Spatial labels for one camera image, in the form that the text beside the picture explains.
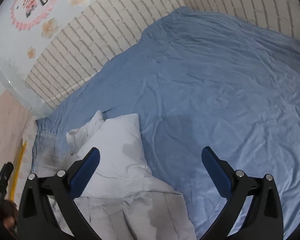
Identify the yellow tape strip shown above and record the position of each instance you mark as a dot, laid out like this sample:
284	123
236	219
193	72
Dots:
15	173

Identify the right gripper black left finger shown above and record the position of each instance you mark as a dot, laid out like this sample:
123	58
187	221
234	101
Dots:
36	219

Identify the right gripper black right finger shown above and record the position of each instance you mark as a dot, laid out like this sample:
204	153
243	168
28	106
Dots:
253	208

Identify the floral mattress side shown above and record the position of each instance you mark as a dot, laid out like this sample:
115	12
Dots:
22	163

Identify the blue bed sheet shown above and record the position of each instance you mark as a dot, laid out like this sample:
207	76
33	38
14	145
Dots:
197	79

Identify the person's left hand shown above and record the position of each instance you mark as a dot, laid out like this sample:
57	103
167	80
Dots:
10	214

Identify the light grey large jacket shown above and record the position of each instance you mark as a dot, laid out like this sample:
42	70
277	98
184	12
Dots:
123	200

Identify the couple heart wall sticker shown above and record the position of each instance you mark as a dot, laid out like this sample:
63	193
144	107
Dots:
26	14

